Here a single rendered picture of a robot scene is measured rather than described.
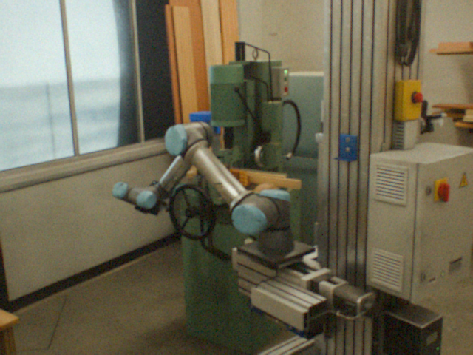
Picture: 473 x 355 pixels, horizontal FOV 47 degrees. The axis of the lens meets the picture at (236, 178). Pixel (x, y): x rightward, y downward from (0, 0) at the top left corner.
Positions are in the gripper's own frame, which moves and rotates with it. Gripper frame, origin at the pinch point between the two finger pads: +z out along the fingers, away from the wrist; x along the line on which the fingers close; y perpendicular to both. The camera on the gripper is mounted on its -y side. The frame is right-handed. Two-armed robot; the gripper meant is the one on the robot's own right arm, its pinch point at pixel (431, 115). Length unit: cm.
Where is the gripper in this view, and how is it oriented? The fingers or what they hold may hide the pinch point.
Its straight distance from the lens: 288.2
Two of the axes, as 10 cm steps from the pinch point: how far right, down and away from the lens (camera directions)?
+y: 1.4, 9.8, 1.5
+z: 6.0, -2.0, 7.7
